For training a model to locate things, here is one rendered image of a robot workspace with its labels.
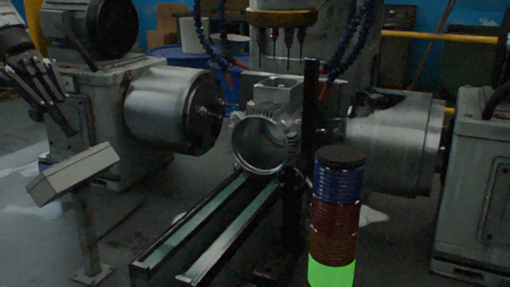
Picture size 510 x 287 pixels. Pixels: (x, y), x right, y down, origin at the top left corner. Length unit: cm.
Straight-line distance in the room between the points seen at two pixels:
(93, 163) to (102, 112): 39
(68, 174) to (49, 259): 31
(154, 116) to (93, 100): 20
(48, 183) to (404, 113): 72
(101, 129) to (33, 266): 42
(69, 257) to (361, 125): 73
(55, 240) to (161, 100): 44
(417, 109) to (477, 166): 16
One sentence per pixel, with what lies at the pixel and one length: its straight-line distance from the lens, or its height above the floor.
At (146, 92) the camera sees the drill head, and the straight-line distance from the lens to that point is 121.
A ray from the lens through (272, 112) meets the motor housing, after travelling 105.
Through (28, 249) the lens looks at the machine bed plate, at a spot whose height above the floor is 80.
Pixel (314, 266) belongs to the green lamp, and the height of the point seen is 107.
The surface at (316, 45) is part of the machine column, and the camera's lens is 131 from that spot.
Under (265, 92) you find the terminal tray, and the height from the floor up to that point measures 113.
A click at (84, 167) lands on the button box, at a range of 90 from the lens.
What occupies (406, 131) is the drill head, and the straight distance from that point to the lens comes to 96.
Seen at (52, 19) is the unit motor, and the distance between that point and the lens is 138.
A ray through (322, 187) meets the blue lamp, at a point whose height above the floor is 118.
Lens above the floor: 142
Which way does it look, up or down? 21 degrees down
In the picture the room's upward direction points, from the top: straight up
